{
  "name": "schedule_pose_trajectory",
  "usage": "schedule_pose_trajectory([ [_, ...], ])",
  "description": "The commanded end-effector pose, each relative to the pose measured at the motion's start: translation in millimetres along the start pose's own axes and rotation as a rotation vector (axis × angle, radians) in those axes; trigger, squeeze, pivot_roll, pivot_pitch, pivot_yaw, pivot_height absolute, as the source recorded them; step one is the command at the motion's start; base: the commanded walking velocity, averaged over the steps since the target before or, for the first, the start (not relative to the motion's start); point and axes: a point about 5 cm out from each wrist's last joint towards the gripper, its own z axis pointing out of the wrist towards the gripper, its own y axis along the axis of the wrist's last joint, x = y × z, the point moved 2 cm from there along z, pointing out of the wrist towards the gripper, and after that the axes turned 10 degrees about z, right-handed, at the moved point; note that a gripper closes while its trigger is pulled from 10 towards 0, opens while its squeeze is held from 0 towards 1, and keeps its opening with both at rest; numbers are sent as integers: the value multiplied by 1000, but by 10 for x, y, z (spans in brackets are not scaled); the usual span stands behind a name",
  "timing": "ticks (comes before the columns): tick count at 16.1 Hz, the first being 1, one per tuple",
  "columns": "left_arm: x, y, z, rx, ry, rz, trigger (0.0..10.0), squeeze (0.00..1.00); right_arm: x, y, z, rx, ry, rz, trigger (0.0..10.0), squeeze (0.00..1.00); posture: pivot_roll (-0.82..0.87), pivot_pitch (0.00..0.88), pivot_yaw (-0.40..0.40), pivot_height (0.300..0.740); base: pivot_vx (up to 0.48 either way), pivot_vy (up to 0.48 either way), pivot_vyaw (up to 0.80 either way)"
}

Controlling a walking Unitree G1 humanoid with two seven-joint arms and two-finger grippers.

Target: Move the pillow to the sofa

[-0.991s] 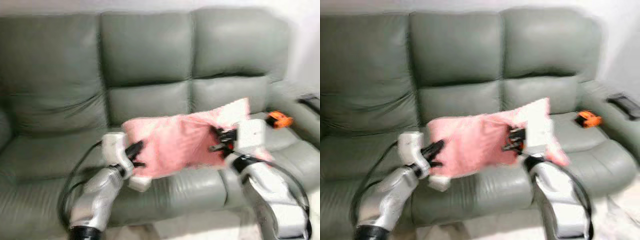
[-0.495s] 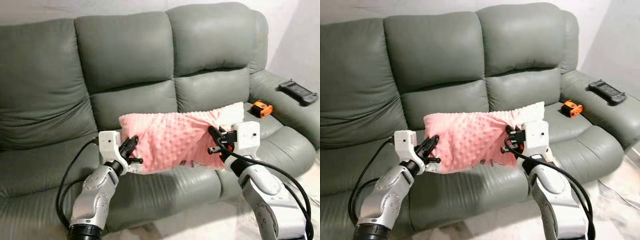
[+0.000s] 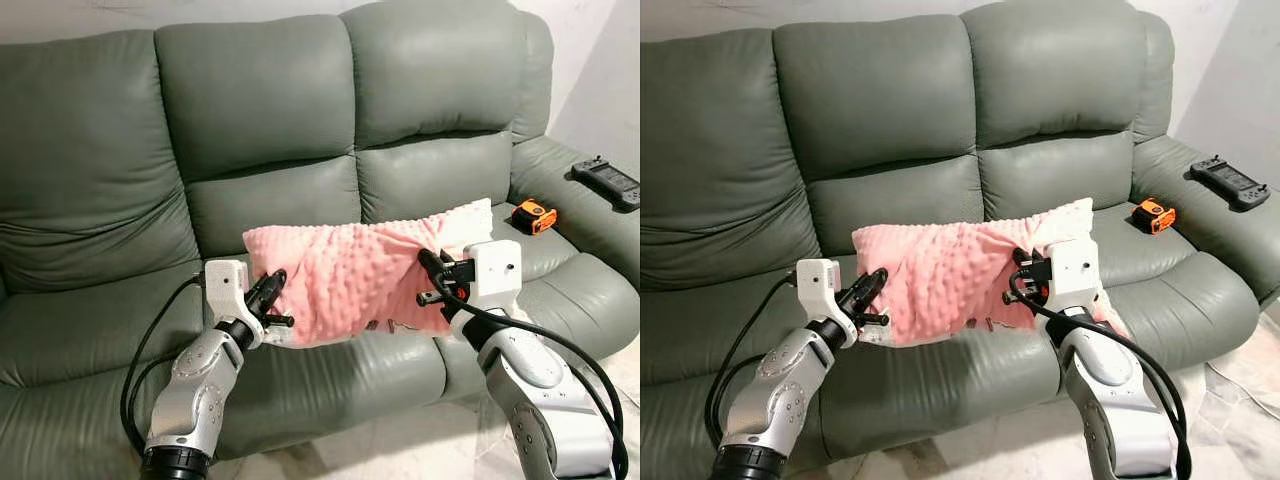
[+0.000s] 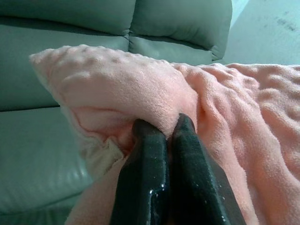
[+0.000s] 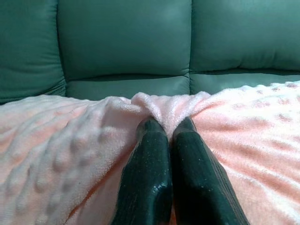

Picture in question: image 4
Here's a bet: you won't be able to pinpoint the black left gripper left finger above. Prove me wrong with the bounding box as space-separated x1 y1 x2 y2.
112 119 171 225

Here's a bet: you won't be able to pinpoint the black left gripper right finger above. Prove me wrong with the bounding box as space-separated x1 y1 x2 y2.
170 113 240 225

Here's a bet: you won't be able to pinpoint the pink dotted pillow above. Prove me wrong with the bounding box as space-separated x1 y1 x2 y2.
29 44 300 225

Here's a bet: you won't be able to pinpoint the grey-green leather sofa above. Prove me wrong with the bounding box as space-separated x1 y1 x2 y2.
0 0 233 225

